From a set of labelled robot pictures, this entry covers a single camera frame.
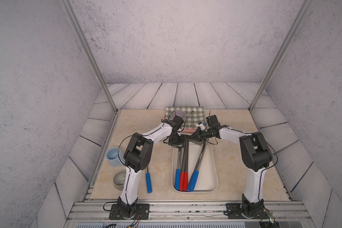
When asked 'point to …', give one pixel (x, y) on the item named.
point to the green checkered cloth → (194, 115)
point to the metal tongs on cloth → (193, 112)
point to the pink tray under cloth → (188, 131)
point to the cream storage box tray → (207, 180)
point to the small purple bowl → (178, 112)
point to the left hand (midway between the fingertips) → (184, 147)
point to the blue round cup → (111, 154)
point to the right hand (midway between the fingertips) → (189, 137)
